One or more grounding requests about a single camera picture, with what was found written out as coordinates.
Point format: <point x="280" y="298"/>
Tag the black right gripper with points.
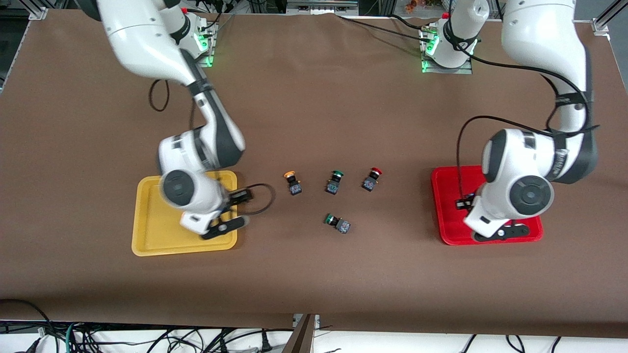
<point x="239" y="197"/>

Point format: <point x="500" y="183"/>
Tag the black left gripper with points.
<point x="466" y="203"/>

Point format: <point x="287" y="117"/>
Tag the yellow push button switch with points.
<point x="295" y="188"/>

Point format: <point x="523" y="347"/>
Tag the red push button switch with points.
<point x="369" y="184"/>

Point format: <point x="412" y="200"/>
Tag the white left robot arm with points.
<point x="539" y="39"/>

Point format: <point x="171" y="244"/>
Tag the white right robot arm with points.
<point x="142" y="44"/>

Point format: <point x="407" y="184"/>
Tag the red plastic tray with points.
<point x="449" y="215"/>

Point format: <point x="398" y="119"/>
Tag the yellow plastic tray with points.
<point x="157" y="235"/>

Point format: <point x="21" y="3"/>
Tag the brown table cover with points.
<point x="314" y="122"/>

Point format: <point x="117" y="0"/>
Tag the black power plug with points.
<point x="265" y="343"/>

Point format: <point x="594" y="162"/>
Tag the grey metal box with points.
<point x="321" y="7"/>

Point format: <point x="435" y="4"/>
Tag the green push button switch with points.
<point x="332" y="187"/>
<point x="342" y="226"/>

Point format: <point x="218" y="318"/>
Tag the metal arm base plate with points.
<point x="208" y="61"/>
<point x="461" y="71"/>

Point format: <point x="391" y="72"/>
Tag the wooden table post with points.
<point x="301" y="338"/>

